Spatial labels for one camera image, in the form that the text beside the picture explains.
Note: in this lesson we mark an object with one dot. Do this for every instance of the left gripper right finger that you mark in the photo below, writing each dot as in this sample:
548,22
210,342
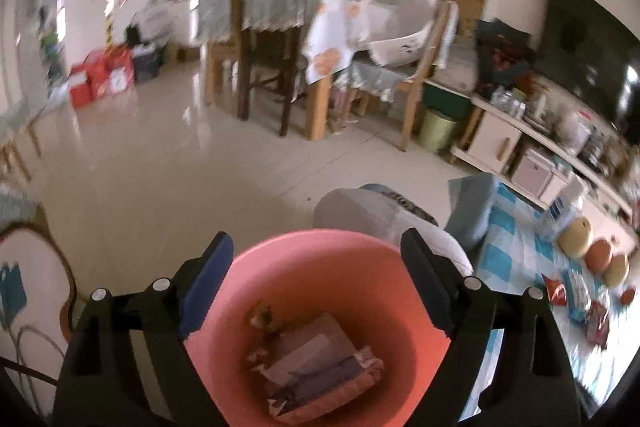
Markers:
533,384

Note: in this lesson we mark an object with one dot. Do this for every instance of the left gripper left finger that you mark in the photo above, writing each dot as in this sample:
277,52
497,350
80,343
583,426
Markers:
127,364

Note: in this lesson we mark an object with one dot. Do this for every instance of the small red wrapper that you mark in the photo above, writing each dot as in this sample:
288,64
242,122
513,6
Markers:
556,291

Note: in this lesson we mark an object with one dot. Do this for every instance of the red milk tea packet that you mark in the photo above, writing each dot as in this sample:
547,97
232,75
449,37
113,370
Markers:
598,325

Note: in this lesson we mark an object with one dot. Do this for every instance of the white plastic bottle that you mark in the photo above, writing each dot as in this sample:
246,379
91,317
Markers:
577,295

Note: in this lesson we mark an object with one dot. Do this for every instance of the pink plastic trash bucket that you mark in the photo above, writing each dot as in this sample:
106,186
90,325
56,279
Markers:
359,280

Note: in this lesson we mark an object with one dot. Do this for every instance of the trash papers in bucket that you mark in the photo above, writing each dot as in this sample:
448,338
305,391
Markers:
309,369

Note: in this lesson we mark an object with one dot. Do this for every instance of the blue white checkered tablecloth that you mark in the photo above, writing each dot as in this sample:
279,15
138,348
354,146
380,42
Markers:
512,258

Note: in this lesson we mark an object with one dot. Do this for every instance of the orange tangerine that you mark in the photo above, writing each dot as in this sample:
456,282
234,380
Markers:
627,296

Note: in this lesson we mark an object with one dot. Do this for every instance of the left yellow pear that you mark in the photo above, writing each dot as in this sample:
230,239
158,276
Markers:
576,239

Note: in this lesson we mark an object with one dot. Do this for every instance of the yellow pear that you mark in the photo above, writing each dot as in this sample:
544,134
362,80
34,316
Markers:
616,272
576,239

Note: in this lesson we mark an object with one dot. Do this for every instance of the red apple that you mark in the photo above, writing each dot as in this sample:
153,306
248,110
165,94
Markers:
599,256

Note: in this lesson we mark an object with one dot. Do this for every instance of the right yellow pear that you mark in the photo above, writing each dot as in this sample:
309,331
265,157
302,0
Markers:
616,272

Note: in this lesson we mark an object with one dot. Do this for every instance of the standing white blue bottle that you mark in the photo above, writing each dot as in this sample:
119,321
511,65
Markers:
562,211

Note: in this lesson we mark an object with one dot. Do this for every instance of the blue cushion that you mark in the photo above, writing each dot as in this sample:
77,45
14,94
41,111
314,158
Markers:
471,200

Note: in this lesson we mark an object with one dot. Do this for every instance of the pink storage box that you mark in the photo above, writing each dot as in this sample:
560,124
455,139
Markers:
533,171

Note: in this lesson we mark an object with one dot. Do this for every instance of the white TV cabinet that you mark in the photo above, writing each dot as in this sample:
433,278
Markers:
502,136

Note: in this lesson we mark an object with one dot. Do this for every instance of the grey round stool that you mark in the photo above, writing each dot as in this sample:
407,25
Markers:
386,216

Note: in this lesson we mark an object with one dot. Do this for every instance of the green waste bin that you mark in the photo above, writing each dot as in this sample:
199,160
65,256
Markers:
436,130

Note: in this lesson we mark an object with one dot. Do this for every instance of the dark flower bouquet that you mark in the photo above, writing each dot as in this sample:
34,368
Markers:
503,53

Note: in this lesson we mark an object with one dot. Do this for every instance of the red gift boxes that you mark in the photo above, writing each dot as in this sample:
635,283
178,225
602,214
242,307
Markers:
104,73

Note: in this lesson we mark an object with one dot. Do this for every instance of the light wooden chair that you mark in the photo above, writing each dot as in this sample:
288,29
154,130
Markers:
363,76

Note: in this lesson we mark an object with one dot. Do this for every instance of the black television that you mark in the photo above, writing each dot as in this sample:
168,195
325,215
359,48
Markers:
588,52

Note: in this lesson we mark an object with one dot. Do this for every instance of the mesh food cover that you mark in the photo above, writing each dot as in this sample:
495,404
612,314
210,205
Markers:
396,30

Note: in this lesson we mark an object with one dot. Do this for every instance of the dining table with cloth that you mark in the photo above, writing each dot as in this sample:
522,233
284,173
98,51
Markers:
333,34

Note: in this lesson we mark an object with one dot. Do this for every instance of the dark wooden chair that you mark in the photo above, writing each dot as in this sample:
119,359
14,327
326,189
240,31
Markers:
271,35

